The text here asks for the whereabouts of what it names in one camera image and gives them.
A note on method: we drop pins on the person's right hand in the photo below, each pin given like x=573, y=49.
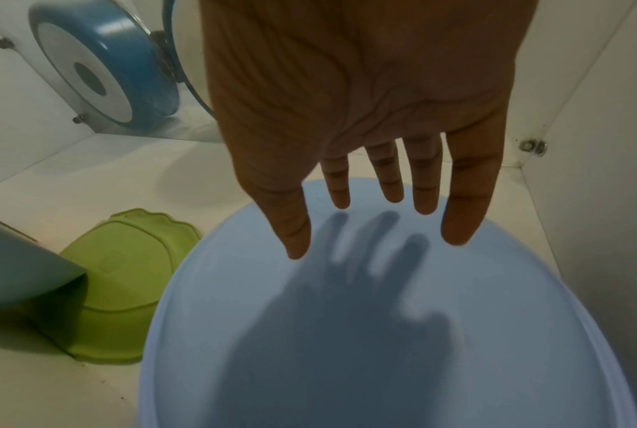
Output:
x=350, y=75

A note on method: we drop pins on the lavender plate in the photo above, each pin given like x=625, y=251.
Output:
x=456, y=351

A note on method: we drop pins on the green plate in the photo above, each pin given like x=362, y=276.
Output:
x=117, y=276

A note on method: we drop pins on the light blue bowl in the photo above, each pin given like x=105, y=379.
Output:
x=22, y=267

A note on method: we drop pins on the blue pan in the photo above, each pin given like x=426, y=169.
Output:
x=117, y=58

